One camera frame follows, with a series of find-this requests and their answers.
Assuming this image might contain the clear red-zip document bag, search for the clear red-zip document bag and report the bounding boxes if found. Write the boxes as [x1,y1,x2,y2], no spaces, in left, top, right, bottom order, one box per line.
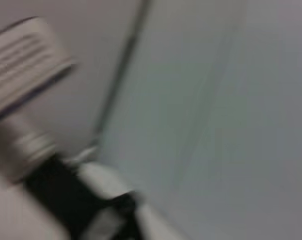
[91,0,302,240]

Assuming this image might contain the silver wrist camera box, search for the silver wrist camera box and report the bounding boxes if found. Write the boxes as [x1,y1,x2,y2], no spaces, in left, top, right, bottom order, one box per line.
[0,15,76,124]

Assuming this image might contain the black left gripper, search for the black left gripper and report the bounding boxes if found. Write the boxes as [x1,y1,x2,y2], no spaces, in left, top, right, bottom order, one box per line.
[22,154,144,240]

